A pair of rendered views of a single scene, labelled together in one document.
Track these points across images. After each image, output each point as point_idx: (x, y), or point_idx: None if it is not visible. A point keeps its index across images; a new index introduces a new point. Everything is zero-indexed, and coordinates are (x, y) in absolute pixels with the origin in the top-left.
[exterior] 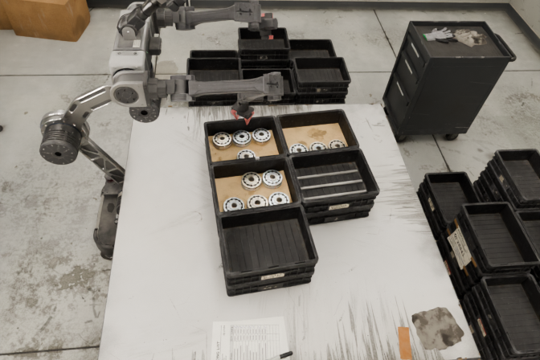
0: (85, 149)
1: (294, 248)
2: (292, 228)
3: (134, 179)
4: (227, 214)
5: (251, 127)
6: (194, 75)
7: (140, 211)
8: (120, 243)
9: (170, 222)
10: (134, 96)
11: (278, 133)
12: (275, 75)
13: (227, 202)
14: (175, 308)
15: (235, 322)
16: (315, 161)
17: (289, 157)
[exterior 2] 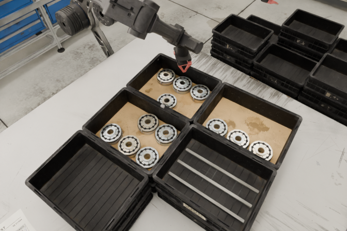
0: (96, 35)
1: (112, 211)
2: (132, 192)
3: (99, 70)
4: (86, 133)
5: (199, 80)
6: None
7: (78, 93)
8: (46, 104)
9: (83, 114)
10: None
11: (206, 98)
12: None
13: (109, 126)
14: (17, 175)
15: (29, 225)
16: (219, 148)
17: (190, 126)
